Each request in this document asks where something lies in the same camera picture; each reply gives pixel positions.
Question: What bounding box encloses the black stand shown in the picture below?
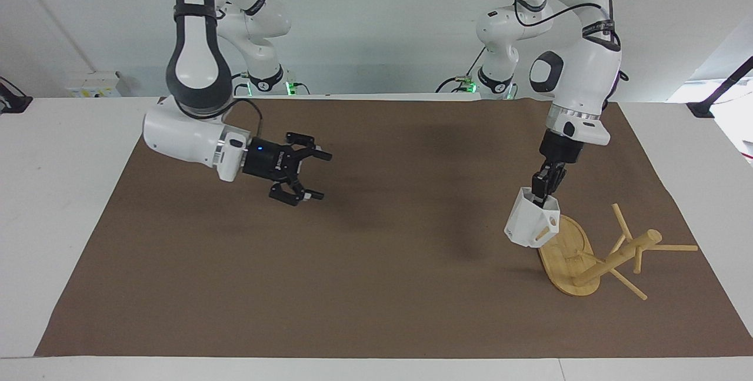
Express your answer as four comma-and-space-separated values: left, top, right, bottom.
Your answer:
0, 75, 34, 115
687, 56, 753, 119

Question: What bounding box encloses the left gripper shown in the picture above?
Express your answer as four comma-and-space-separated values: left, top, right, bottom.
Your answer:
531, 129, 585, 200

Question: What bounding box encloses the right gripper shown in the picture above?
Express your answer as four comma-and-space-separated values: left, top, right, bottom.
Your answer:
241, 132, 334, 207

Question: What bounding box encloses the white faceted cup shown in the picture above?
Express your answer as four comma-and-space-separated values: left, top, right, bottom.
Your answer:
504, 187, 561, 249

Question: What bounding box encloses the wooden cup rack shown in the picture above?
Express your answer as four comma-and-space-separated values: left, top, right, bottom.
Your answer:
537, 203, 699, 302

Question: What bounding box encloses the white wall socket box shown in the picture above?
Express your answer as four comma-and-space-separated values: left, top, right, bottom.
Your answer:
64, 72, 122, 98

